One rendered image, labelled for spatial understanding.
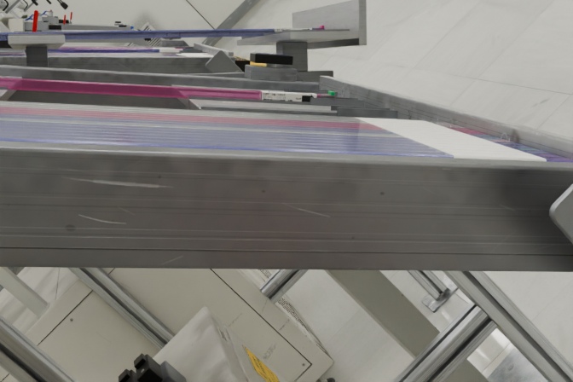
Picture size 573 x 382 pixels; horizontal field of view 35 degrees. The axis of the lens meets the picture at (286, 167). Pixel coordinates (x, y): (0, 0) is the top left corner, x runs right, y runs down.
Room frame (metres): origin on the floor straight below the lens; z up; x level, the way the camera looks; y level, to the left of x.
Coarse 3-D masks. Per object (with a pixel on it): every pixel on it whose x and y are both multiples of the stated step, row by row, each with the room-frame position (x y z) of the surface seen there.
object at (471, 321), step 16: (560, 208) 0.42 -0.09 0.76; (560, 224) 0.42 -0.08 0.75; (464, 320) 1.18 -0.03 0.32; (480, 320) 1.17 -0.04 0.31; (448, 336) 1.18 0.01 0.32; (464, 336) 1.17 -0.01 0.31; (480, 336) 1.17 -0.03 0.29; (432, 352) 1.18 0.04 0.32; (448, 352) 1.17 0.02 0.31; (464, 352) 1.17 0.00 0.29; (144, 368) 0.97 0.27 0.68; (160, 368) 0.99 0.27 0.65; (416, 368) 1.18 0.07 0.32; (432, 368) 1.16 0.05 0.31; (448, 368) 1.16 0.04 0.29
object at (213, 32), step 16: (0, 32) 1.36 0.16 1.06; (16, 32) 1.36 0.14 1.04; (32, 32) 1.37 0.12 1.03; (48, 32) 1.37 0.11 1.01; (64, 32) 1.37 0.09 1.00; (80, 32) 1.37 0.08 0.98; (96, 32) 1.37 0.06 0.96; (112, 32) 1.37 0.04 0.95; (128, 32) 1.38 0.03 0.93; (144, 32) 1.38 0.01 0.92; (160, 32) 1.38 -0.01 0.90; (176, 32) 1.38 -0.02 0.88; (192, 32) 1.38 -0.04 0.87; (208, 32) 1.39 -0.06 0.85; (224, 32) 1.39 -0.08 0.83; (240, 32) 1.39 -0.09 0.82; (256, 32) 1.39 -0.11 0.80; (272, 32) 1.39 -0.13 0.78
